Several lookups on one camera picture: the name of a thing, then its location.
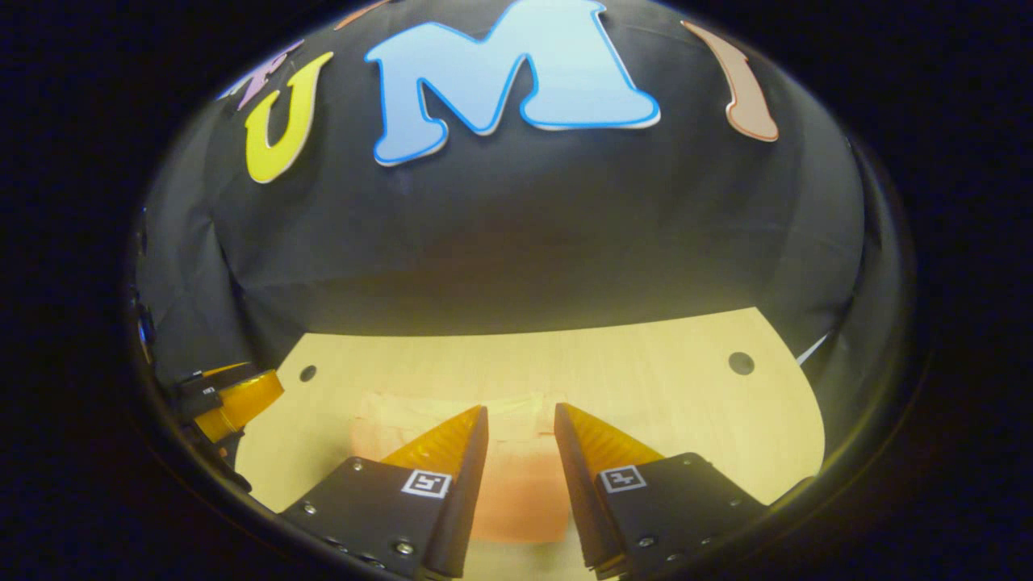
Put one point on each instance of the orange T-shirt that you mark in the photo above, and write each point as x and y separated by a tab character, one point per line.
520	484

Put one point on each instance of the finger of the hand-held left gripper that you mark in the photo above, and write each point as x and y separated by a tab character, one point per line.
242	403

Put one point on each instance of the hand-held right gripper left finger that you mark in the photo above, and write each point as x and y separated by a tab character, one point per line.
464	500

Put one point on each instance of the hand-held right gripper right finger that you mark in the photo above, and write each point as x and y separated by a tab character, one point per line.
575	492

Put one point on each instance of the black backdrop cloth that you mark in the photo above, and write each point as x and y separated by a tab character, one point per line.
524	234

